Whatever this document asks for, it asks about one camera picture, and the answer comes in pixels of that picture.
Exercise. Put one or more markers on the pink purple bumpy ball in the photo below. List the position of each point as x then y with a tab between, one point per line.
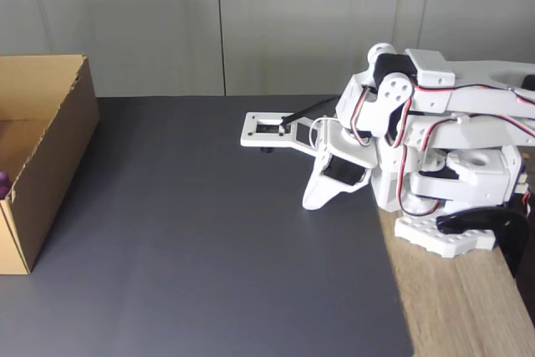
3	185

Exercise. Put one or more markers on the brown cardboard box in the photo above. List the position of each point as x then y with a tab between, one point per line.
62	144

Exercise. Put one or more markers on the black table clamp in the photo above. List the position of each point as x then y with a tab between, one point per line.
480	219

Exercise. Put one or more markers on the dark grey table mat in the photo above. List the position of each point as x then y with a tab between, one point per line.
167	227

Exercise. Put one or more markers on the wrist camera on white plate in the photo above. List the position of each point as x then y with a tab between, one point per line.
253	135

